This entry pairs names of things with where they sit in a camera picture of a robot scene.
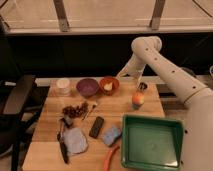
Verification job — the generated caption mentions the peach toy fruit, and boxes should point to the peach toy fruit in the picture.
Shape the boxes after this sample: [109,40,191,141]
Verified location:
[132,92,145,110]

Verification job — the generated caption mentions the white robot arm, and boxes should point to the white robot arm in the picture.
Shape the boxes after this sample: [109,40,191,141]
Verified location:
[117,36,213,171]

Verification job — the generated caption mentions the green tray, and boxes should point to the green tray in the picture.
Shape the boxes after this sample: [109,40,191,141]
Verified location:
[121,115,183,171]

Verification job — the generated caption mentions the bunch of dark grapes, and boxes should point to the bunch of dark grapes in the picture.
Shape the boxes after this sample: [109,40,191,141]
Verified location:
[62,102,88,118]

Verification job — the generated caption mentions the pale item in orange bowl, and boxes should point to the pale item in orange bowl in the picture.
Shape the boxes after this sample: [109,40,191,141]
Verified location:
[104,82,113,91]

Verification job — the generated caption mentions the blue sponge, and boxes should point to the blue sponge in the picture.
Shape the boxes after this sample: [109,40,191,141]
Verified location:
[102,126,122,146]

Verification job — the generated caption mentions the orange bowl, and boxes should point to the orange bowl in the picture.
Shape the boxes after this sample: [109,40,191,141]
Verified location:
[99,76,119,95]

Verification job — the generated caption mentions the light blue cloth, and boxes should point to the light blue cloth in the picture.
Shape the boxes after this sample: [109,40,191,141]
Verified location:
[63,127,88,156]

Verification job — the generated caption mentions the purple bowl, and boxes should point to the purple bowl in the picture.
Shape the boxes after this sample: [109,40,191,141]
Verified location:
[76,78,99,97]

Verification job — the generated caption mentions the white plastic cup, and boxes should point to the white plastic cup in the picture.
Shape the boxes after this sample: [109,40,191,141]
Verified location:
[56,78,70,96]

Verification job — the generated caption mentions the black rectangular block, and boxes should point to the black rectangular block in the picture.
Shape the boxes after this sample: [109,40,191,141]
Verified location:
[89,117,104,138]

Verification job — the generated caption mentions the black chair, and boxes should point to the black chair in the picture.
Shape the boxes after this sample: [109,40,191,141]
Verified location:
[0,20,42,171]

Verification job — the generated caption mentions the small spoon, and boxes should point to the small spoon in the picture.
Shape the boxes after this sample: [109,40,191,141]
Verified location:
[82,103,98,121]

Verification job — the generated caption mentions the orange carrot toy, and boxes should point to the orange carrot toy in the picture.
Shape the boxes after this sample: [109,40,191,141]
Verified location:
[102,145,120,171]

